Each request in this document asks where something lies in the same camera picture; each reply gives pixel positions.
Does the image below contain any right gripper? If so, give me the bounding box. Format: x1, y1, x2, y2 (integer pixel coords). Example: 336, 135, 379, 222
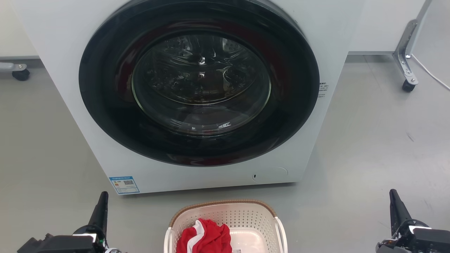
375, 189, 431, 253

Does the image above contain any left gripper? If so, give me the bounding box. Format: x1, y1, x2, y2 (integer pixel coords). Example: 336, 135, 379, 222
72, 191, 109, 253

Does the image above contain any white perforated laundry basket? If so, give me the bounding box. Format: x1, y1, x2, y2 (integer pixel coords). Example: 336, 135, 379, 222
163, 200, 289, 253

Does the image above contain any blue energy label sticker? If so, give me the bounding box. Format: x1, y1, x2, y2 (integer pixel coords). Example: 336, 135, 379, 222
109, 176, 140, 195

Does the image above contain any dark round washing machine door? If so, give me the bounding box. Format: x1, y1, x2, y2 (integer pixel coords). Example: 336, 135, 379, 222
78, 0, 320, 167

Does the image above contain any red and white garment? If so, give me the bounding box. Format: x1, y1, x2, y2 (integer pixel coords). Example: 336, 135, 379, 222
176, 218, 233, 253

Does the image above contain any tall metal caster leg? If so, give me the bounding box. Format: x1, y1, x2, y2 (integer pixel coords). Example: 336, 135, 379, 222
392, 19, 419, 93

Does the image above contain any white front-load washing machine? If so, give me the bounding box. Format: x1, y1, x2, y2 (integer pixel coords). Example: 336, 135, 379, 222
11, 0, 366, 195

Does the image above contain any white partition panel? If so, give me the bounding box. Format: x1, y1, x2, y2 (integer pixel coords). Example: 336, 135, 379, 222
0, 0, 40, 60
348, 0, 433, 56

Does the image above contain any thin white cable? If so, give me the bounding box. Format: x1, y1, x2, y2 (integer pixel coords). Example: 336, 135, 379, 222
411, 53, 450, 91

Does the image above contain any short metal caster bracket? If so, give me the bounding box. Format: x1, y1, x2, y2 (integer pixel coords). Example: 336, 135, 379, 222
0, 63, 31, 82

